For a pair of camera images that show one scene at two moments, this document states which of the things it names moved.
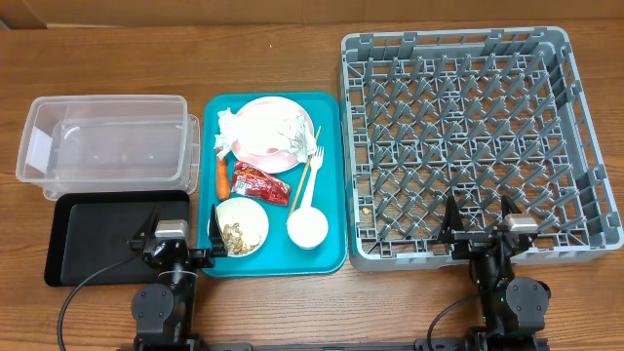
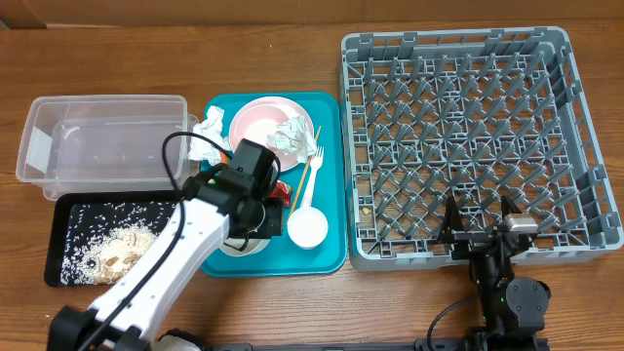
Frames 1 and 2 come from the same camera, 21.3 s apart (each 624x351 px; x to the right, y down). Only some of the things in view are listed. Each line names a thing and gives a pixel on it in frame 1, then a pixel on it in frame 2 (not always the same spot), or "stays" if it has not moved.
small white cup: [307, 227] stays
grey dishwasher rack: [477, 116] stays
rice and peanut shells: [233, 240] → [104, 243]
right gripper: [476, 241] stays
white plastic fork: [316, 161] stays
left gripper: [216, 237] → [276, 224]
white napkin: [230, 131] → [202, 147]
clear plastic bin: [110, 143] stays
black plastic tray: [90, 233] stays
